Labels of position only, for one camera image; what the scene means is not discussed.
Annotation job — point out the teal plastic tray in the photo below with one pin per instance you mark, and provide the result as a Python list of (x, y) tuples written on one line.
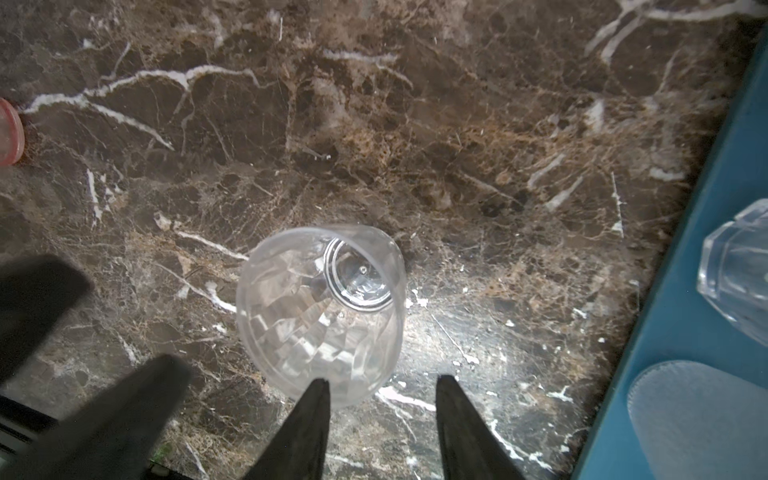
[(676, 322)]

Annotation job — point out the frosted grey cup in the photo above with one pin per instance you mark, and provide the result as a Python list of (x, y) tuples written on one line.
[(697, 422)]

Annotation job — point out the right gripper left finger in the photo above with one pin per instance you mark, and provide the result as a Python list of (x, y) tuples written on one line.
[(298, 449)]

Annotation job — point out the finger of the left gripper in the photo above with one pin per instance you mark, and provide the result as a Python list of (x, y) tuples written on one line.
[(113, 436), (35, 293)]

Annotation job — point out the pink plastic cup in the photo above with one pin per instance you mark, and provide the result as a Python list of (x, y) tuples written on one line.
[(12, 134)]

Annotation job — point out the clear textured cup front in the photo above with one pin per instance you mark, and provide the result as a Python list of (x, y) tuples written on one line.
[(324, 302)]

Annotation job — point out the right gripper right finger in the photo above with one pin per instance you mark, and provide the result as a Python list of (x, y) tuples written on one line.
[(468, 448)]

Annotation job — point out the tall clear textured cup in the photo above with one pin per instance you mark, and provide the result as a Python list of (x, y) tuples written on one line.
[(732, 273)]

